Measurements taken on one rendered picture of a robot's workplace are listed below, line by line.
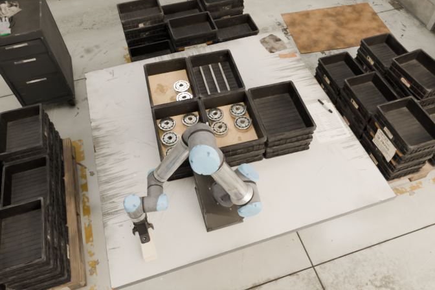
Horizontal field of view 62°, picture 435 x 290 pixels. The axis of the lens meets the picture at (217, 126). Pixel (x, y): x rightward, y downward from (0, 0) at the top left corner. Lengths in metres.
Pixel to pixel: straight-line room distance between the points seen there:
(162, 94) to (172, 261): 1.05
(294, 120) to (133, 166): 1.02
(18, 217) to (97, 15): 2.86
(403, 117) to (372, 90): 0.40
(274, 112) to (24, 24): 2.06
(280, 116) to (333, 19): 2.47
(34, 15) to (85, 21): 1.43
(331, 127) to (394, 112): 0.68
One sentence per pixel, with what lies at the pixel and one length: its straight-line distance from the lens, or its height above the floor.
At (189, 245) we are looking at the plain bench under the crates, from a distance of 1.97.
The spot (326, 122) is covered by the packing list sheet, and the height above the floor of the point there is 0.70.
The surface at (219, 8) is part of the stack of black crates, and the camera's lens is 3.66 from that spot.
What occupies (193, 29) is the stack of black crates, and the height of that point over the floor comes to 0.49.
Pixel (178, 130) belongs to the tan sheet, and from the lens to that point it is 2.18.
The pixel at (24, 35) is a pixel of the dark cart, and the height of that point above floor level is 0.88.
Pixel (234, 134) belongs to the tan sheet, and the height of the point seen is 0.83.
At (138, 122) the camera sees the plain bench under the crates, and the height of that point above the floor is 0.70.
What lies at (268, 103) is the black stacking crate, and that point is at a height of 0.83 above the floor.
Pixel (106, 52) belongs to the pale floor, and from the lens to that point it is 4.17.
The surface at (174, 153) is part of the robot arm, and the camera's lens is 1.60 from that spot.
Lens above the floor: 2.54
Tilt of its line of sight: 52 degrees down
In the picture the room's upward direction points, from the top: 2 degrees counter-clockwise
